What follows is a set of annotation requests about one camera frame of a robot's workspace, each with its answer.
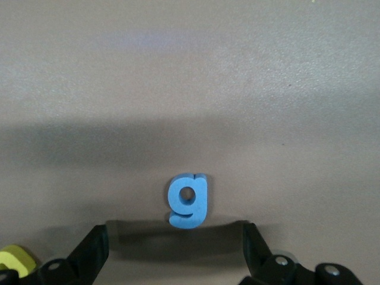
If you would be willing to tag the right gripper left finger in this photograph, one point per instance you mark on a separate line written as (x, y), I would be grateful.
(89, 258)

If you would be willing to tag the blue foam small g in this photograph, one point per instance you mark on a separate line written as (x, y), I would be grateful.
(197, 207)

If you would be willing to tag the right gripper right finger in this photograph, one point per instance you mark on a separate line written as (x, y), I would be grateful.
(255, 255)

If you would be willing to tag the yellow foam small n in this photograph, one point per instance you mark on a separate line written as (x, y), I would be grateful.
(15, 258)

